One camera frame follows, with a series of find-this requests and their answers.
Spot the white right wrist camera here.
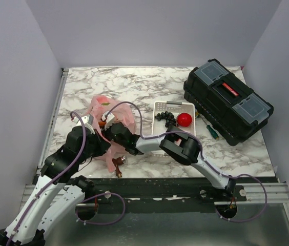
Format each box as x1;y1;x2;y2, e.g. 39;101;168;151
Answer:
101;112;115;129

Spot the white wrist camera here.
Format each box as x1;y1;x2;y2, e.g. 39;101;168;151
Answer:
101;112;115;129
72;114;95;134

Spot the red fake pomegranate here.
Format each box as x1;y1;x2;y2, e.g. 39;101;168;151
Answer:
177;112;193;127

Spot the black plastic toolbox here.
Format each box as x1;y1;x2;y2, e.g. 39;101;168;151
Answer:
183;59;274;146

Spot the white perforated plastic basket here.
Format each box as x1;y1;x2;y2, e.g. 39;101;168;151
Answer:
151;100;196;158

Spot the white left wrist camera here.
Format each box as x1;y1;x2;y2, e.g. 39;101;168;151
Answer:
72;114;95;134

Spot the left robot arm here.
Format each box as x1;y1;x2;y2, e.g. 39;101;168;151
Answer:
0;126;111;245

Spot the pink plastic bag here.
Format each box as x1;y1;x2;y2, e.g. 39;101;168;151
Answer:
86;95;136;173

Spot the orange fake tangerine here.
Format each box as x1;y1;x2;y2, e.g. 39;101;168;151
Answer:
99;122;105;128

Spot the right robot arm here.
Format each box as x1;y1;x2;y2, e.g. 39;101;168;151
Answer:
102;122;236;201

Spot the brown toy faucet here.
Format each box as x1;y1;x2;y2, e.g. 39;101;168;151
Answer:
112;156;127;178

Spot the green handled screwdriver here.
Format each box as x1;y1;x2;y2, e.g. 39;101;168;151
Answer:
195;111;219;140

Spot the dark fake grape bunch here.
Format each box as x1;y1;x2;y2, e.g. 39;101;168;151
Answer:
155;111;177;128

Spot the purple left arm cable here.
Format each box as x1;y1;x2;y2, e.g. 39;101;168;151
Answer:
6;111;126;246

